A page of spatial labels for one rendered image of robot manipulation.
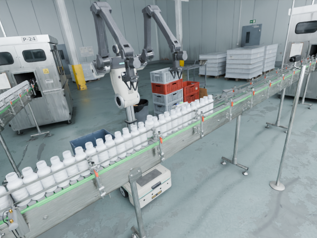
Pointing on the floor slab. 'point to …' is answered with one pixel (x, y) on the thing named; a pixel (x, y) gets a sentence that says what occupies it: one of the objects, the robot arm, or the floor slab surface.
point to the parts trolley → (194, 72)
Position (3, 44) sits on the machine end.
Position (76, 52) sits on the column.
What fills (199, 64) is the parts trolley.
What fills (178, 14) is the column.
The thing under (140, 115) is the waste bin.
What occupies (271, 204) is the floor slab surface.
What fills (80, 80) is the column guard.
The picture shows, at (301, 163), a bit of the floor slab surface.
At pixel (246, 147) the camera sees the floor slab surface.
